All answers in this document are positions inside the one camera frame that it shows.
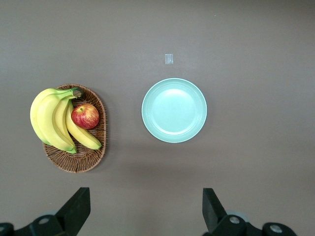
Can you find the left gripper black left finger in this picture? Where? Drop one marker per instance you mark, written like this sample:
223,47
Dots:
73,211

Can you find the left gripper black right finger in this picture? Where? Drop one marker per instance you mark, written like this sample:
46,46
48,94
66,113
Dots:
212,211

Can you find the pale green round plate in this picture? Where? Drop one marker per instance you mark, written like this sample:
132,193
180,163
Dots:
174,110

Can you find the brown wicker basket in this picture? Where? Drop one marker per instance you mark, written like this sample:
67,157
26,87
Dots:
81,159

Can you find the red yellow apple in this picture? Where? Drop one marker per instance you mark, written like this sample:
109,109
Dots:
85,116

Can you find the yellow banana bunch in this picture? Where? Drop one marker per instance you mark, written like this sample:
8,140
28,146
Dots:
46,118

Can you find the small clear tape piece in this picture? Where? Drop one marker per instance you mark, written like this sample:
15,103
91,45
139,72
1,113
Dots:
168,58

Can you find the brown table cover sheet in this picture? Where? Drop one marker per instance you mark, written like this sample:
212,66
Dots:
246,49

